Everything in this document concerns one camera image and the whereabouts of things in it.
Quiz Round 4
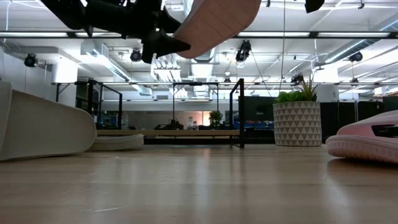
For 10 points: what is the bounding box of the black metal rig frame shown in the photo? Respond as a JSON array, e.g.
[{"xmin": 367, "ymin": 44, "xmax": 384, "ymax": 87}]
[{"xmin": 0, "ymin": 30, "xmax": 398, "ymax": 40}]

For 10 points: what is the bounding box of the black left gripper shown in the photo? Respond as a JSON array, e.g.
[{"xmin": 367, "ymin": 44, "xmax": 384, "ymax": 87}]
[{"xmin": 85, "ymin": 0, "xmax": 192, "ymax": 65}]

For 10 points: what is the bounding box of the pink rubber slide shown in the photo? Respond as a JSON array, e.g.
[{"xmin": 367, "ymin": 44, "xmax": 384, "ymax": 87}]
[
  {"xmin": 173, "ymin": 0, "xmax": 262, "ymax": 60},
  {"xmin": 325, "ymin": 110, "xmax": 398, "ymax": 165}
]

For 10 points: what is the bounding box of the black ceiling spotlight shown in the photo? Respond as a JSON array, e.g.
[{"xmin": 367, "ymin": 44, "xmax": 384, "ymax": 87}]
[
  {"xmin": 348, "ymin": 51, "xmax": 364, "ymax": 63},
  {"xmin": 24, "ymin": 53, "xmax": 38, "ymax": 68},
  {"xmin": 234, "ymin": 39, "xmax": 252, "ymax": 63},
  {"xmin": 129, "ymin": 49, "xmax": 143, "ymax": 63},
  {"xmin": 290, "ymin": 73, "xmax": 305, "ymax": 85}
]

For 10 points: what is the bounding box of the wooden shelf with black frame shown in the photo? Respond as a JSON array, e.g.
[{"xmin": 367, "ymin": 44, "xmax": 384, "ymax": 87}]
[{"xmin": 55, "ymin": 78, "xmax": 246, "ymax": 149}]

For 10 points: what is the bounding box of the grey rubber slide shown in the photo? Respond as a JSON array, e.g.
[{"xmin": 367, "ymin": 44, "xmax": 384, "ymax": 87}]
[
  {"xmin": 88, "ymin": 133, "xmax": 145, "ymax": 152},
  {"xmin": 0, "ymin": 81, "xmax": 98, "ymax": 162}
]

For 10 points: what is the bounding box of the green plant in patterned pot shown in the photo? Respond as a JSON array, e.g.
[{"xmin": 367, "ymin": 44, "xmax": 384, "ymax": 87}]
[{"xmin": 272, "ymin": 73, "xmax": 323, "ymax": 147}]

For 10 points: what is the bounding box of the small green background plant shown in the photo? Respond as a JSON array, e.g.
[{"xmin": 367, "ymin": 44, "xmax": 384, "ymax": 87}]
[{"xmin": 208, "ymin": 110, "xmax": 224, "ymax": 130}]

